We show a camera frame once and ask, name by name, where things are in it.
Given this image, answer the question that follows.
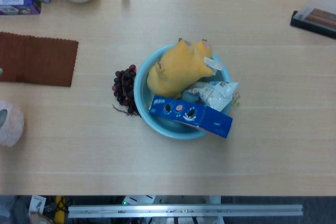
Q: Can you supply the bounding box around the silver snack bag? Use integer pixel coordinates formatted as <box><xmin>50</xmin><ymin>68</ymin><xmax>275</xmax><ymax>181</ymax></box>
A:
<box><xmin>182</xmin><ymin>81</ymin><xmax>240</xmax><ymax>112</ymax></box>

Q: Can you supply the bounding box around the aluminium rail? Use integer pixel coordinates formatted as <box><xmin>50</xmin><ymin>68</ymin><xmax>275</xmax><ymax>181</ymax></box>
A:
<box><xmin>67</xmin><ymin>204</ymin><xmax>304</xmax><ymax>219</ymax></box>

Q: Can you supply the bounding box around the yellow plush toy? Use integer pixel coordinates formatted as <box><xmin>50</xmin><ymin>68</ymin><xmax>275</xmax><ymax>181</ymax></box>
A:
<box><xmin>146</xmin><ymin>37</ymin><xmax>222</xmax><ymax>98</ymax></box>

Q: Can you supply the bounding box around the purple box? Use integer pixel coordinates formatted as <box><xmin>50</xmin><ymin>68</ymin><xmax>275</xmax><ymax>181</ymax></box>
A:
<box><xmin>0</xmin><ymin>0</ymin><xmax>42</xmax><ymax>16</ymax></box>

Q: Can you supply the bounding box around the brown cloth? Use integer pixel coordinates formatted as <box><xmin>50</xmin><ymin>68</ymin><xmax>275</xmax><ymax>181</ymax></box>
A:
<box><xmin>0</xmin><ymin>31</ymin><xmax>79</xmax><ymax>88</ymax></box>

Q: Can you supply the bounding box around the pink mesh bath sponge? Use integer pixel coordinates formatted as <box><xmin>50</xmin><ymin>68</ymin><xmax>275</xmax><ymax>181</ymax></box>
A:
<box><xmin>0</xmin><ymin>100</ymin><xmax>25</xmax><ymax>148</ymax></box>

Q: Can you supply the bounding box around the dark purple grape bunch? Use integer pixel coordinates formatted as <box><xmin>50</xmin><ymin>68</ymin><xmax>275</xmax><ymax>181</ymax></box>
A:
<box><xmin>112</xmin><ymin>63</ymin><xmax>141</xmax><ymax>116</ymax></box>

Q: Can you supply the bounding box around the light blue plastic basin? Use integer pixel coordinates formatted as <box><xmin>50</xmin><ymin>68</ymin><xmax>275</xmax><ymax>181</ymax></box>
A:
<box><xmin>133</xmin><ymin>44</ymin><xmax>233</xmax><ymax>140</ymax></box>

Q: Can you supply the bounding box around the blue cookie box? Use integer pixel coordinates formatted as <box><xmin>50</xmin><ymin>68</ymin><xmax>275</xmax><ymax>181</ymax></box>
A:
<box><xmin>148</xmin><ymin>95</ymin><xmax>234</xmax><ymax>139</ymax></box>

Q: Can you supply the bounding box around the black pencil case with lid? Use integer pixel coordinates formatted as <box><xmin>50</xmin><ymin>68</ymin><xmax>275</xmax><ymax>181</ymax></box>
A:
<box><xmin>290</xmin><ymin>0</ymin><xmax>336</xmax><ymax>38</ymax></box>

